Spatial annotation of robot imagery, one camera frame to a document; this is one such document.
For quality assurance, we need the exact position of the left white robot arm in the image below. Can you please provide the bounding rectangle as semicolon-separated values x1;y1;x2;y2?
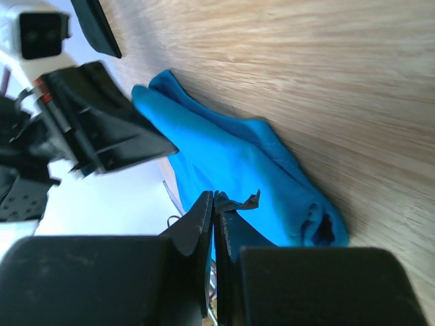
1;61;178;238

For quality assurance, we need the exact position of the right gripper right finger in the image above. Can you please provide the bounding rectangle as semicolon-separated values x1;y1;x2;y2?
213;192;427;325

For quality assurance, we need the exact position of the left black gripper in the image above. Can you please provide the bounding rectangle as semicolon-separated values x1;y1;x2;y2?
34;61;179;177

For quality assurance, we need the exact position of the blue t shirt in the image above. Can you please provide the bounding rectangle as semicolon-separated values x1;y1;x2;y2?
132;71;349;247

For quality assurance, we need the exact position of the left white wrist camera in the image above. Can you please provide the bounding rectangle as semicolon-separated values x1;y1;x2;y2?
1;1;76;88

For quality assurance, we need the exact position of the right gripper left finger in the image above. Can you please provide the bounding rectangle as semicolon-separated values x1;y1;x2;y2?
1;192;213;325

